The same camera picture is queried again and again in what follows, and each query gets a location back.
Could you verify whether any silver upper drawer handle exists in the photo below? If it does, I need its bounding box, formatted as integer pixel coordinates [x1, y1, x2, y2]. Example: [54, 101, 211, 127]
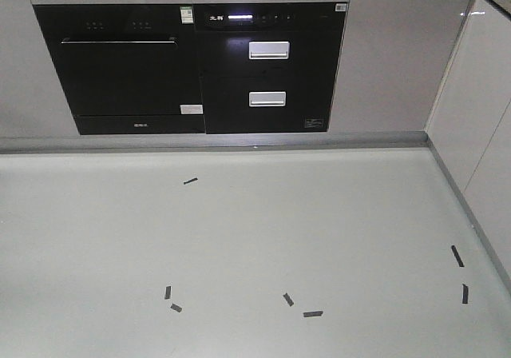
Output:
[248, 42, 290, 60]

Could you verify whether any silver drawer handle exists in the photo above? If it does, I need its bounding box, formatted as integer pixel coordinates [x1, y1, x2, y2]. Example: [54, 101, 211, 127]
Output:
[248, 42, 290, 60]
[248, 91, 287, 107]

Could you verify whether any black tape strip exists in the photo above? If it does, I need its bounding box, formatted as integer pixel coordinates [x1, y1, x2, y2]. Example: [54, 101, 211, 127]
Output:
[183, 177, 198, 185]
[164, 286, 172, 300]

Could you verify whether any silver lower drawer handle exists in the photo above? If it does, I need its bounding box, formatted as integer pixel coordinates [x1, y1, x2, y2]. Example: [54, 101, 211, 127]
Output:
[248, 91, 287, 107]

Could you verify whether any black built-in dishwasher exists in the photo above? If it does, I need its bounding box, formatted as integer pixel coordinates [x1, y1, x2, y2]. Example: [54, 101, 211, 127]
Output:
[34, 4, 205, 135]

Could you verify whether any black drawer sterilizer cabinet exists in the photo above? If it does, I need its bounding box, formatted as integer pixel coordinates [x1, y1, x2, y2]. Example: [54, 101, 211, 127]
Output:
[193, 2, 348, 134]

